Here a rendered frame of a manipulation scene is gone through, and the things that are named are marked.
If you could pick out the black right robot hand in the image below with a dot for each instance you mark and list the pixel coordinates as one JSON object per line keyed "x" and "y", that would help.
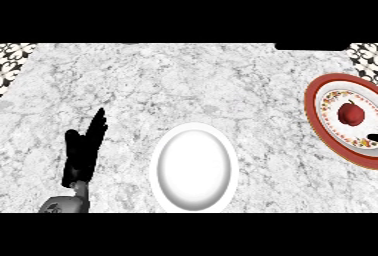
{"x": 374, "y": 136}

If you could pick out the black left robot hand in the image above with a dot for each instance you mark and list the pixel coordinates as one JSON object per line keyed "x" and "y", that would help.
{"x": 84, "y": 154}

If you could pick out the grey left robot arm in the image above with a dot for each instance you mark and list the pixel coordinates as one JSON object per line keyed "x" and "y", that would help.
{"x": 67, "y": 202}

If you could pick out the red bell pepper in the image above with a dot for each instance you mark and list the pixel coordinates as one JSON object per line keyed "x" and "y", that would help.
{"x": 352, "y": 113}

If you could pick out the red rimmed floral plate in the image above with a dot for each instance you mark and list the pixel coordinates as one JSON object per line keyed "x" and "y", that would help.
{"x": 328, "y": 130}

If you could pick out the plain white plate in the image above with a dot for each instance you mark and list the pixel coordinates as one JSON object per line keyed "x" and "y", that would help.
{"x": 194, "y": 166}

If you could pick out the black appliance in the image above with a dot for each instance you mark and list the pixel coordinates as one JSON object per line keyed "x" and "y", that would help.
{"x": 310, "y": 46}

